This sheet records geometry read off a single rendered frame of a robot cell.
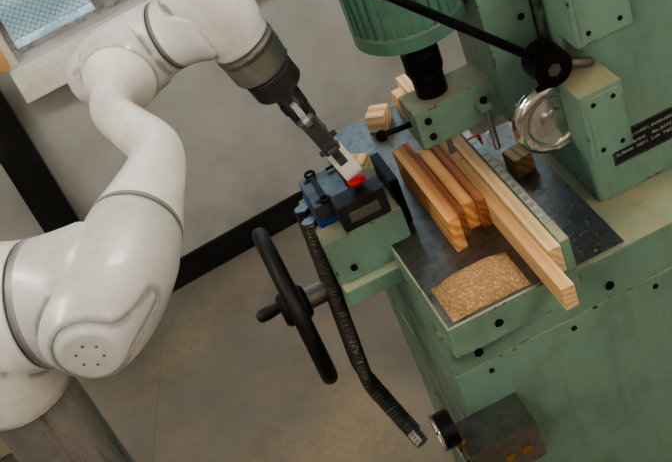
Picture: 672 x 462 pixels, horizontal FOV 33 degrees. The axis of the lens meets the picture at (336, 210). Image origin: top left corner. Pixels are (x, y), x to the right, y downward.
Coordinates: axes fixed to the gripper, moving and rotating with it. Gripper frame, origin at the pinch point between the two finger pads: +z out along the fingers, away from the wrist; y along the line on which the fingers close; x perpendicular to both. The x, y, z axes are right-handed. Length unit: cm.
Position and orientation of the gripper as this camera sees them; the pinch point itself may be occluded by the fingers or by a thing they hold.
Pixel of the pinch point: (341, 159)
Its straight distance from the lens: 173.3
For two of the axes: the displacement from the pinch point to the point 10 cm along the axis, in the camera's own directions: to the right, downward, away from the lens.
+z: 5.4, 6.0, 5.9
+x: -7.8, 6.2, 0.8
